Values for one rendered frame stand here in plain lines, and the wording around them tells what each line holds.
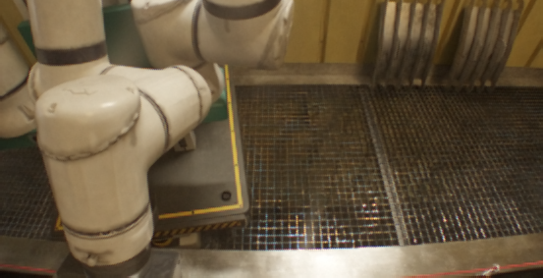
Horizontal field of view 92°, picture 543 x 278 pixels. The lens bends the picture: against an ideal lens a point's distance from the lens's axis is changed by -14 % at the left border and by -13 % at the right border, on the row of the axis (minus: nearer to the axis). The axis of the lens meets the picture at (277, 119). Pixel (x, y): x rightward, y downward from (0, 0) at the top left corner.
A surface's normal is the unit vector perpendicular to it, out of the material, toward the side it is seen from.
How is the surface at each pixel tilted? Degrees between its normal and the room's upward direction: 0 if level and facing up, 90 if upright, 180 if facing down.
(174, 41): 88
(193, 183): 0
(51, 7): 71
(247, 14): 99
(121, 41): 90
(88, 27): 86
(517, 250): 2
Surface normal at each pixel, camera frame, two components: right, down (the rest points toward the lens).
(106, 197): 0.46, 0.37
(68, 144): 0.14, 0.36
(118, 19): 0.18, 0.72
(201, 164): 0.00, -0.69
